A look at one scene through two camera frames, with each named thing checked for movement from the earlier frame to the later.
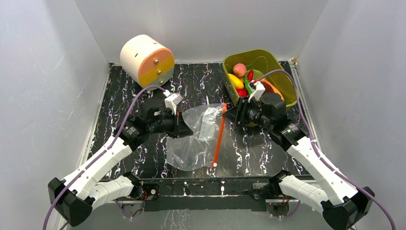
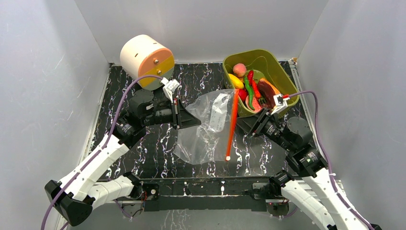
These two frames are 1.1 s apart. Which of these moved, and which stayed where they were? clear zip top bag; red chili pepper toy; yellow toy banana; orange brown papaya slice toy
Moved: clear zip top bag
Stayed: red chili pepper toy; orange brown papaya slice toy; yellow toy banana
